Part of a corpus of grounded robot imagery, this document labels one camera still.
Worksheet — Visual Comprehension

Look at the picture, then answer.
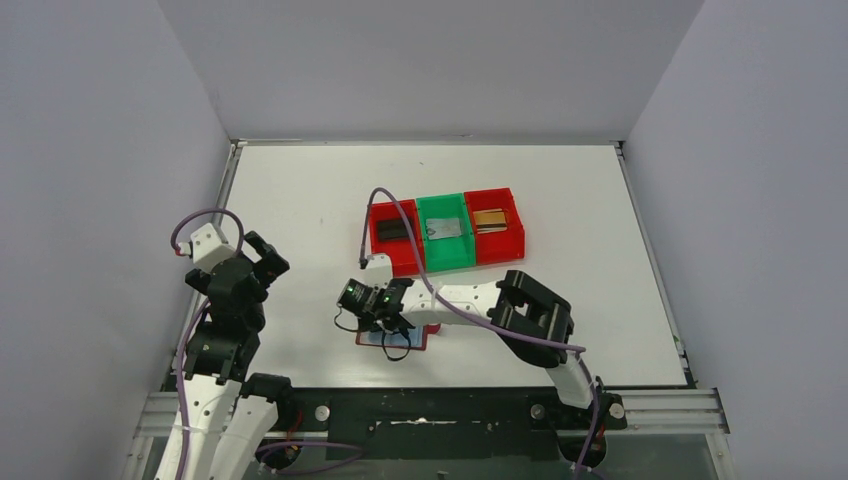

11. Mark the silver credit card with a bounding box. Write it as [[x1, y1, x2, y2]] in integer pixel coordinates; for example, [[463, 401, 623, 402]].
[[425, 217, 463, 240]]

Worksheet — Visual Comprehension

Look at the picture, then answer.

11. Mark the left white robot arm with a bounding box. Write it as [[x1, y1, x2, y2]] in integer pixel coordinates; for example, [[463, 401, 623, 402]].
[[155, 224, 302, 479]]

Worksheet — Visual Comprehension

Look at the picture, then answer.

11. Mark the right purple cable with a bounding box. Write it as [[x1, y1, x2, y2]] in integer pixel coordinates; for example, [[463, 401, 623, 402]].
[[357, 187, 605, 480]]

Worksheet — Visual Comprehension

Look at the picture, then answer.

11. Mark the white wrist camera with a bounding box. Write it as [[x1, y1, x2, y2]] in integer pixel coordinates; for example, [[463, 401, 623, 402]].
[[190, 223, 236, 274], [363, 253, 394, 288]]

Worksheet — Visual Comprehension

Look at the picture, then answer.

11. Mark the red plastic bin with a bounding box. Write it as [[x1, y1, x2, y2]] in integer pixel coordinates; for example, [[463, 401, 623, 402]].
[[368, 199, 426, 277], [464, 188, 526, 265]]

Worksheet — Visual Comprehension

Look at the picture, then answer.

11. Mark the left red plastic bin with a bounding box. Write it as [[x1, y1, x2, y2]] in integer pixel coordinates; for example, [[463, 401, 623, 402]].
[[368, 199, 426, 277]]

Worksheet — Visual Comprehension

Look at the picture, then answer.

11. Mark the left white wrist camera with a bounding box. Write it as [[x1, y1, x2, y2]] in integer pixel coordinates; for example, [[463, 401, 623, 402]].
[[190, 223, 236, 274]]

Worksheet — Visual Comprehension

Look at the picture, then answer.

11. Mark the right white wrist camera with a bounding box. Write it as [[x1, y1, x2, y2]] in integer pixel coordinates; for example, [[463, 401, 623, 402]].
[[363, 253, 394, 288]]

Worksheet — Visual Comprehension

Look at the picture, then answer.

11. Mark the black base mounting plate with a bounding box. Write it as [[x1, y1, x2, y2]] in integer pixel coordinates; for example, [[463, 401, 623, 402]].
[[271, 387, 628, 466]]

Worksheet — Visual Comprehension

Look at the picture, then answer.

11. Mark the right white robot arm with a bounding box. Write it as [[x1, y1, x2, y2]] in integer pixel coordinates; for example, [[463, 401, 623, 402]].
[[337, 270, 602, 427]]

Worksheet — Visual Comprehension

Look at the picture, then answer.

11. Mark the red leather card holder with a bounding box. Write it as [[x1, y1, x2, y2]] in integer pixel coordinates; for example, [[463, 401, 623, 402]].
[[355, 324, 441, 351]]

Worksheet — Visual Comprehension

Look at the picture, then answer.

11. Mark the right red plastic bin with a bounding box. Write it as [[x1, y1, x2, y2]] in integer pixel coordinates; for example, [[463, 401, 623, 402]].
[[464, 188, 526, 265]]

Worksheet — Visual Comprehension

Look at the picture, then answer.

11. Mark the green plastic bin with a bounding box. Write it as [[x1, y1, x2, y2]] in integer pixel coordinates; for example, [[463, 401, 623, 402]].
[[416, 193, 476, 272]]

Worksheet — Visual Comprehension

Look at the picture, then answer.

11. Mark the black VIP credit card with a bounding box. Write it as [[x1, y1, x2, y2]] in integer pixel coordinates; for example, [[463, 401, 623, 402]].
[[376, 218, 409, 242]]

